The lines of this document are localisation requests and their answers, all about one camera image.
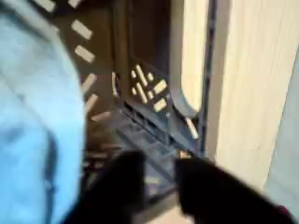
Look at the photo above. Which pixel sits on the grey perforated basket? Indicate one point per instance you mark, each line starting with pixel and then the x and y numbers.
pixel 143 40

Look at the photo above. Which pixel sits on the white sock with blue print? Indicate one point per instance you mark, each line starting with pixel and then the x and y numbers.
pixel 34 118

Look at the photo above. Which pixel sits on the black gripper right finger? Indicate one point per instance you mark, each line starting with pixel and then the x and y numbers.
pixel 218 199

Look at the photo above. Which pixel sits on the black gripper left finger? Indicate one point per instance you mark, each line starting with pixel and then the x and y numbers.
pixel 115 193

